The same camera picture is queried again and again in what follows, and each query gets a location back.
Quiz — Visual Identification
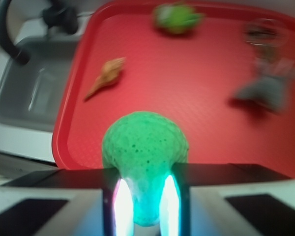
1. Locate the red plastic tray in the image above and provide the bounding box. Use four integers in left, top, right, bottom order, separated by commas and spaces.
52, 0, 295, 178

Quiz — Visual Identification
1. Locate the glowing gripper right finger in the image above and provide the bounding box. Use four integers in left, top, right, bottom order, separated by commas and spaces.
159, 163, 190, 236

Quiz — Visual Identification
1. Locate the dark faucet handle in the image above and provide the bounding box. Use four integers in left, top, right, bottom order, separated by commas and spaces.
42, 0, 79, 35

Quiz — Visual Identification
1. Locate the green dimpled ball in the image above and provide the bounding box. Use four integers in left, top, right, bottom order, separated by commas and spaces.
102, 111, 189, 227

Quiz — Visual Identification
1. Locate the green frog plush toy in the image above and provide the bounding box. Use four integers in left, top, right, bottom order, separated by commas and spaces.
152, 2, 206, 35

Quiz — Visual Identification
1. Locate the tan spiral seashell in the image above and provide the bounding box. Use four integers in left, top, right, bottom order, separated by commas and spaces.
84, 57, 126, 101

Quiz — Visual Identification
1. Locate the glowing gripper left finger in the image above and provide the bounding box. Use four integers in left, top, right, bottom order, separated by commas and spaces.
103, 168, 134, 236

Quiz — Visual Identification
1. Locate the grey plastic sink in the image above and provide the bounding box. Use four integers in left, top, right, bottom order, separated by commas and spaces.
0, 36, 80, 132

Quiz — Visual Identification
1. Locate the grey curved faucet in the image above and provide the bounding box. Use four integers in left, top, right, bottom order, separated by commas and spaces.
0, 0, 30, 65

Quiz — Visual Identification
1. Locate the grey plush keychain toy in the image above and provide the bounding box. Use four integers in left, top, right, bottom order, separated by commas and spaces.
233, 58, 295, 113

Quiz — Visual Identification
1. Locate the silver key bunch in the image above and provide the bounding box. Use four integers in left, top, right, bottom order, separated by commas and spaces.
243, 18, 290, 47

